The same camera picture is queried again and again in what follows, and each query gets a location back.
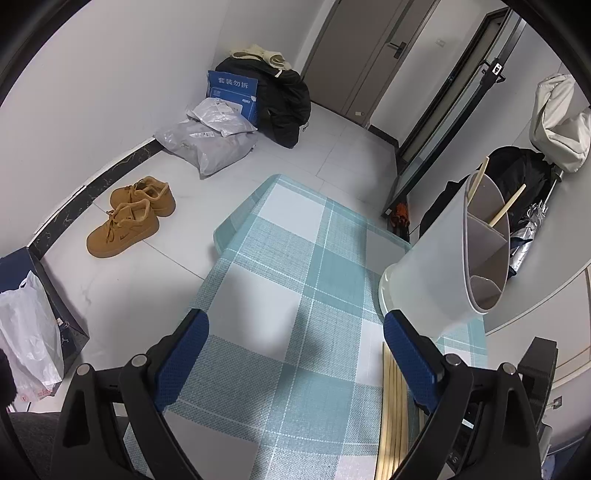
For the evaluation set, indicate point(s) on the black frame object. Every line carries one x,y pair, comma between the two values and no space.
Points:
538,369

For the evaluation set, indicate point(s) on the black jacket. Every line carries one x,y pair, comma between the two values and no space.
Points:
281,106

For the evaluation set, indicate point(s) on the wall socket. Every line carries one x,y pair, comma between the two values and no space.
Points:
556,402

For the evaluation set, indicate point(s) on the orange and black item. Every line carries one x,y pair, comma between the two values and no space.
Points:
399,212

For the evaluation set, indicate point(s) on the large grey parcel bag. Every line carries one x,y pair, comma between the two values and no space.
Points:
207,147

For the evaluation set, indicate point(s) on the dark framed glass door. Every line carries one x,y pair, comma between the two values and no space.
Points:
443,115

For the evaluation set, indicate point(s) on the white utensil holder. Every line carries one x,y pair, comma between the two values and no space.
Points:
429,286

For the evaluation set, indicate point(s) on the black and white door latch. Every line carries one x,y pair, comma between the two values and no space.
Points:
496,69

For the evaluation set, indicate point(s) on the tan suede shoe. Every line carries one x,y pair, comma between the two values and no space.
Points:
122,230
152,191

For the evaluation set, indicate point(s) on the teal checked tablecloth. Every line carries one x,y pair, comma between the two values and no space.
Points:
300,277

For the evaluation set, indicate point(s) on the dark blue paper bag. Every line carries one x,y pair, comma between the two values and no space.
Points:
69,332

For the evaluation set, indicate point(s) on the grey door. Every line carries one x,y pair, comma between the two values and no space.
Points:
369,46

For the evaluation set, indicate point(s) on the white puffer jacket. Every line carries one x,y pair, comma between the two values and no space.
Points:
558,124

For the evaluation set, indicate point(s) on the dark cloth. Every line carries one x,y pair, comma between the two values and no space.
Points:
5,378

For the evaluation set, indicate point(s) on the beige garment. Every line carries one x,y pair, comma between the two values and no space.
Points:
263,55

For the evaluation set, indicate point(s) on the small grey parcel bag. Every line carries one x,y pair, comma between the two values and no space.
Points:
221,115

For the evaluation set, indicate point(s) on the black backpack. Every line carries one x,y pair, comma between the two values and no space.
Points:
526,170

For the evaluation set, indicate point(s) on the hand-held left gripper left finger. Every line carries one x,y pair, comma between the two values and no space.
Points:
182,360

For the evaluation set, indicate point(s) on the blue cardboard box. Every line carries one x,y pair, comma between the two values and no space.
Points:
233,87

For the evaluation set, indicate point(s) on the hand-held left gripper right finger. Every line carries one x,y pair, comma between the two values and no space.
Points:
411,364

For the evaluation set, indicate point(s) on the grey fabric seat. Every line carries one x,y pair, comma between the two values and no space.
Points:
32,443

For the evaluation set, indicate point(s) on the white plastic bag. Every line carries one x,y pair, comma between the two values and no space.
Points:
27,332

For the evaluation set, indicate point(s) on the silver folded umbrella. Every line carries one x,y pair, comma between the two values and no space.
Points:
524,240

